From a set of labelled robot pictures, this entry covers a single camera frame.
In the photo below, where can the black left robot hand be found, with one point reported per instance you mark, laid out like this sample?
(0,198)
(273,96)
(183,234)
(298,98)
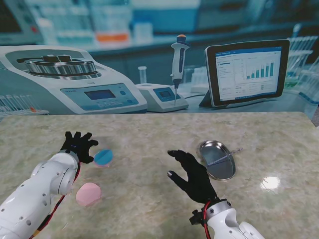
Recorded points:
(79,148)

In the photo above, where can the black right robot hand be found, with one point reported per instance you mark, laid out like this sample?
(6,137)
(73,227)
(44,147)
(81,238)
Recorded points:
(198,184)

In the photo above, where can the blue round filter paper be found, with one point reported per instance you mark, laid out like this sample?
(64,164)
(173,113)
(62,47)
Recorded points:
(103,156)

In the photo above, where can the pink culture dish lid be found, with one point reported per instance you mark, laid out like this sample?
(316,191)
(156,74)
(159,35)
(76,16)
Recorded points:
(88,194)

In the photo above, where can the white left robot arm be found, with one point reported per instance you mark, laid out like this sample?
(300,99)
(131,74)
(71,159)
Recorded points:
(37,194)

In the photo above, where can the pink culture dish base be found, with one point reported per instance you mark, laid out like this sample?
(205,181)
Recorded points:
(104,165)

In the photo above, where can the steel kidney tray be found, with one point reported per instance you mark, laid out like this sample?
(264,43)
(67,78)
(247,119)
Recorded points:
(220,169)

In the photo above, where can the printed laboratory backdrop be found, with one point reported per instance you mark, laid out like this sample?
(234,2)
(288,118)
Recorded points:
(159,62)

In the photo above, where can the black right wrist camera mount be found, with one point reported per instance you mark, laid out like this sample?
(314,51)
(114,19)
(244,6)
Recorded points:
(196,219)

